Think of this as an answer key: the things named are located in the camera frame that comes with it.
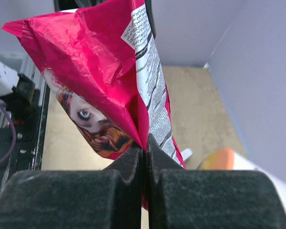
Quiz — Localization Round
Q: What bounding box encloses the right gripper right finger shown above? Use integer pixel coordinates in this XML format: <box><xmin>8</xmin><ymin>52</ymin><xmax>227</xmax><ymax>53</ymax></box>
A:
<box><xmin>146</xmin><ymin>135</ymin><xmax>286</xmax><ymax>229</ymax></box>

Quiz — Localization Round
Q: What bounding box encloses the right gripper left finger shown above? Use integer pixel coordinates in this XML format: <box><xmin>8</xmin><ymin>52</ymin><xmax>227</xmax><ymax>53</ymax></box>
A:
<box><xmin>0</xmin><ymin>144</ymin><xmax>143</xmax><ymax>229</ymax></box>

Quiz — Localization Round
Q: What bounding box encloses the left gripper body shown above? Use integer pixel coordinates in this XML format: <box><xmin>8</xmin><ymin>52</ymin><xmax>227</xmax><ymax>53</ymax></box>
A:
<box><xmin>52</xmin><ymin>0</ymin><xmax>157</xmax><ymax>39</ymax></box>

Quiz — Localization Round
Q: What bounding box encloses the pink snack bag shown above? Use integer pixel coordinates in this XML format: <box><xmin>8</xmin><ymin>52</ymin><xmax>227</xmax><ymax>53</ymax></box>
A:
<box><xmin>1</xmin><ymin>0</ymin><xmax>186</xmax><ymax>210</ymax></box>

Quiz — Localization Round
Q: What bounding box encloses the small white plastic bar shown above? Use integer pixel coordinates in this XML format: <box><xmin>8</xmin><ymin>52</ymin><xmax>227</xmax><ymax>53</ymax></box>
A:
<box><xmin>181</xmin><ymin>148</ymin><xmax>193</xmax><ymax>164</ymax></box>

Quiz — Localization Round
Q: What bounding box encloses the round mini drawer cabinet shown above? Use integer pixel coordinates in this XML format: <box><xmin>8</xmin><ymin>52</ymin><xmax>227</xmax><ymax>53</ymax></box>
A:
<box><xmin>200</xmin><ymin>147</ymin><xmax>286</xmax><ymax>229</ymax></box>

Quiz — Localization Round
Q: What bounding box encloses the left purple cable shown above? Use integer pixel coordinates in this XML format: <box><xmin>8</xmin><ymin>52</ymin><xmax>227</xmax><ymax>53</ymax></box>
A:
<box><xmin>0</xmin><ymin>90</ymin><xmax>17</xmax><ymax>169</ymax></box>

